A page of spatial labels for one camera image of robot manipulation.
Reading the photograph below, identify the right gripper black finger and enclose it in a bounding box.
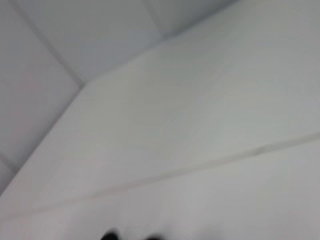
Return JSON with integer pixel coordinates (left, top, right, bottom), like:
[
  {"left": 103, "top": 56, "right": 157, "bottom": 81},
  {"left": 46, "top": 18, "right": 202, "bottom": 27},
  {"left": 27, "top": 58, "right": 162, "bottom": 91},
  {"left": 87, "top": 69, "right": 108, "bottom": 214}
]
[
  {"left": 143, "top": 233, "right": 166, "bottom": 240},
  {"left": 100, "top": 228, "right": 121, "bottom": 240}
]

